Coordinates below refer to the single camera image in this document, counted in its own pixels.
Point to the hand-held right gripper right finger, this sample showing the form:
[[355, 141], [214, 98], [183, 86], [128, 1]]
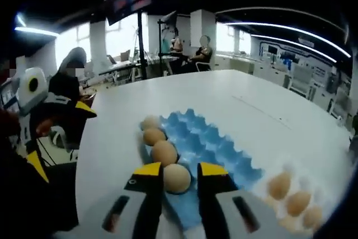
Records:
[[212, 194]]

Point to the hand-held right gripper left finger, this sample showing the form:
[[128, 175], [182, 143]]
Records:
[[148, 194]]

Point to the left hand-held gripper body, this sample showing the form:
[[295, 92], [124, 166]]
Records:
[[28, 99]]

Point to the single brown egg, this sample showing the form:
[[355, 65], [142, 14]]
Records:
[[176, 178]]

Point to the group of brown eggs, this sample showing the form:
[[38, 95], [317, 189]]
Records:
[[165, 152], [297, 202]]

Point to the blue egg tray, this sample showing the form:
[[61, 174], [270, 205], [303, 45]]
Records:
[[212, 144]]

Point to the white foam egg holder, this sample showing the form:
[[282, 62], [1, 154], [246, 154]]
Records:
[[321, 194]]

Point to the person's left hand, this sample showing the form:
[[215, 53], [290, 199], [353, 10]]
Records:
[[44, 127]]

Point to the person's dark clothing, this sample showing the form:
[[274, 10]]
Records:
[[42, 208]]

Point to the black screen stand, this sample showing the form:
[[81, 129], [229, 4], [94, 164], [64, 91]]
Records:
[[142, 54]]

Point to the white table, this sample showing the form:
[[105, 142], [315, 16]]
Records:
[[223, 96]]

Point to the black tripod stand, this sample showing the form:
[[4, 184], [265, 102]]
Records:
[[160, 43]]

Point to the row of white cabinets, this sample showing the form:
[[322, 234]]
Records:
[[260, 68]]

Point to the white office chair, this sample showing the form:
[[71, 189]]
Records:
[[302, 76]]

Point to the white frame chair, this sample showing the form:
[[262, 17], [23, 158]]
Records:
[[200, 66]]

